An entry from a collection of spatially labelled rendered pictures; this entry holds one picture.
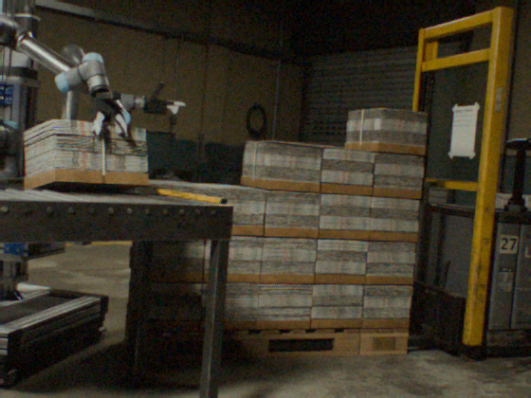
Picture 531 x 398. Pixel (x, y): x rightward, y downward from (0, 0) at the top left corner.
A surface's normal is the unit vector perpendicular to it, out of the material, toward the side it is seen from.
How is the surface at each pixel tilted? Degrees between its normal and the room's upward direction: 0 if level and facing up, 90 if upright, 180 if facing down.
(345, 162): 90
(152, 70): 90
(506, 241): 90
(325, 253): 89
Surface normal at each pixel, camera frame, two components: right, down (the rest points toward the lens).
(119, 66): 0.66, 0.09
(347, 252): 0.33, 0.07
